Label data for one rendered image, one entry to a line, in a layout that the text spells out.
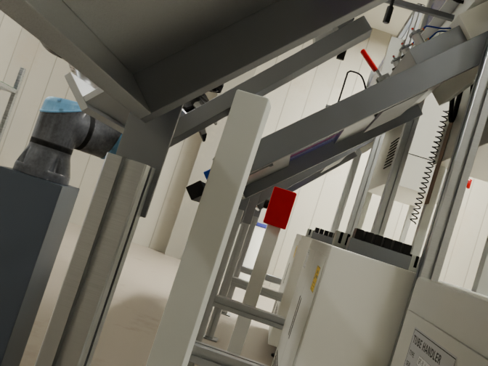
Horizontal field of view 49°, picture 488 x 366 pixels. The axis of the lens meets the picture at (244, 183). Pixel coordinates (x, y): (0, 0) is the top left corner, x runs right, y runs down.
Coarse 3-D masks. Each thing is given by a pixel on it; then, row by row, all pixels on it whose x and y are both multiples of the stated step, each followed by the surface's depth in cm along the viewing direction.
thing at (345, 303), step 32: (320, 256) 136; (352, 256) 122; (320, 288) 122; (352, 288) 121; (384, 288) 121; (288, 320) 174; (320, 320) 121; (352, 320) 121; (384, 320) 120; (288, 352) 140; (320, 352) 120; (352, 352) 120; (384, 352) 120
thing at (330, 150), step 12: (396, 120) 191; (408, 120) 191; (360, 132) 192; (372, 132) 192; (384, 132) 191; (336, 144) 192; (348, 144) 192; (360, 144) 192; (312, 156) 192; (324, 156) 192; (288, 168) 192; (300, 168) 192; (264, 180) 193; (276, 180) 192; (252, 192) 192
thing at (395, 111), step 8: (432, 88) 164; (416, 96) 130; (424, 96) 175; (400, 104) 131; (408, 104) 139; (416, 104) 188; (384, 112) 132; (392, 112) 140; (400, 112) 150; (368, 120) 169; (376, 120) 141; (384, 120) 151; (352, 128) 170; (360, 128) 181; (368, 128) 152; (344, 136) 182
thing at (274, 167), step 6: (288, 156) 165; (276, 162) 165; (282, 162) 174; (288, 162) 182; (264, 168) 168; (270, 168) 176; (276, 168) 184; (252, 174) 168; (258, 174) 176; (264, 174) 185; (252, 180) 185
